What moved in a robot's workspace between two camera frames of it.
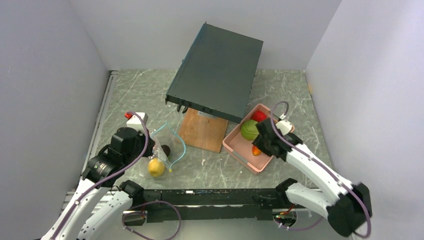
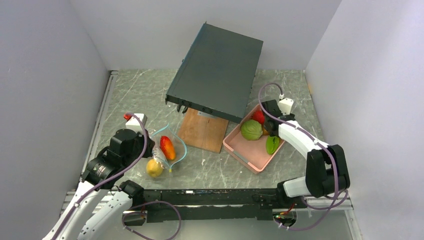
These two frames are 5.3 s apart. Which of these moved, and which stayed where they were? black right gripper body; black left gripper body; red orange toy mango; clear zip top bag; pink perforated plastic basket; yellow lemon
Moved: black right gripper body; red orange toy mango
Stayed: yellow lemon; clear zip top bag; pink perforated plastic basket; black left gripper body
